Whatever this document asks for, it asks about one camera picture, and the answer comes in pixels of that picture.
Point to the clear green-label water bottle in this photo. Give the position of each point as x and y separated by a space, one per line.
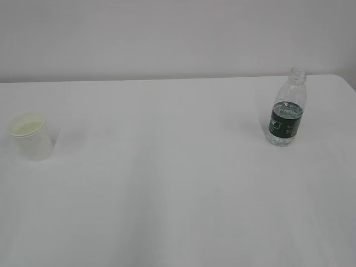
288 109

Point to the white paper cup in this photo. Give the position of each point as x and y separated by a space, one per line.
31 136

